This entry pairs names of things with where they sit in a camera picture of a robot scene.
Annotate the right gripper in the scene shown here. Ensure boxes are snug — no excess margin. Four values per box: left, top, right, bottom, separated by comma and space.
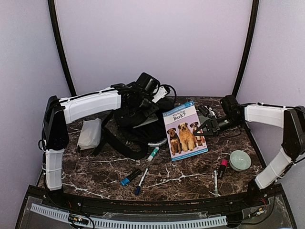
194, 114, 243, 137

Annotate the small circuit board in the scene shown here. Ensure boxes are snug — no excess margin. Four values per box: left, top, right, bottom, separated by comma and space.
68, 214, 90, 225

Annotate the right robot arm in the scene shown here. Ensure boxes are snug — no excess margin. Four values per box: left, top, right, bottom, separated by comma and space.
194, 95, 305, 207

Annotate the white slotted cable duct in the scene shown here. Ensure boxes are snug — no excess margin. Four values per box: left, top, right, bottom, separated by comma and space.
30, 204, 227, 229

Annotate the green white glue stick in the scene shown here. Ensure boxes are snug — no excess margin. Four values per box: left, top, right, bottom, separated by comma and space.
147, 146, 160, 162

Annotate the grey notebook with barcodes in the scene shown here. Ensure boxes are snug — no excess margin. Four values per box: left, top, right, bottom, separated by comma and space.
133, 114, 158, 128

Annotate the black pink highlighter marker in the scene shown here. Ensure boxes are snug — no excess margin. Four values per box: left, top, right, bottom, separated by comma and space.
217, 159, 228, 179

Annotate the blue capped pen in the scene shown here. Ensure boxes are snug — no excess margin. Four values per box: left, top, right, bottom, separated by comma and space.
135, 167, 149, 195

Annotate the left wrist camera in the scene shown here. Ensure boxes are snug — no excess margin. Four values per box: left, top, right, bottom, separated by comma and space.
152, 86, 169, 103

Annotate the left black frame post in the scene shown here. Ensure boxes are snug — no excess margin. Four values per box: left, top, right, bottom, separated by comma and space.
47, 0, 77, 96

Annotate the celadon bowl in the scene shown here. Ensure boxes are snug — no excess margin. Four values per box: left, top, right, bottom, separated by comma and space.
229, 150, 252, 172
198, 115, 208, 124

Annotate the grey white pen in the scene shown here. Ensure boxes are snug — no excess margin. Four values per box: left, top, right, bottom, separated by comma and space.
213, 170, 219, 198

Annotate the right black frame post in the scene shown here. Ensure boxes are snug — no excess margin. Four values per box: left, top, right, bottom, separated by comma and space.
232, 0, 259, 97

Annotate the black frame post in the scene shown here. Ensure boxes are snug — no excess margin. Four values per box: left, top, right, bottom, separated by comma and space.
47, 0, 77, 96
232, 0, 259, 97

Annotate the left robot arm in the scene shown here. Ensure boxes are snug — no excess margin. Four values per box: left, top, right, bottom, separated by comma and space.
39, 73, 168, 208

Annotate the near celadon bowl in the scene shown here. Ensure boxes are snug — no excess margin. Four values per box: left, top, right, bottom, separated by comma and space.
229, 150, 252, 172

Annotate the black blue highlighter marker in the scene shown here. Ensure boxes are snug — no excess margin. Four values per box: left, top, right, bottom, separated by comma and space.
121, 169, 142, 186

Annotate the dog picture book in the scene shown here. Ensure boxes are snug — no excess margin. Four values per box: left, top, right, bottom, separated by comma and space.
163, 101, 208, 161

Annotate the white tissue pack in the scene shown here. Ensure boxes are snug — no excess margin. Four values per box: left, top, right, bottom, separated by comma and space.
77, 118, 102, 150

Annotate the far celadon bowl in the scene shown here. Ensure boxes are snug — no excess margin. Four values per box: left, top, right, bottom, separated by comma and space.
198, 115, 208, 124

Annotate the black student backpack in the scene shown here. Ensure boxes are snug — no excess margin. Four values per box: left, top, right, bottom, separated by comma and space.
92, 96, 177, 160

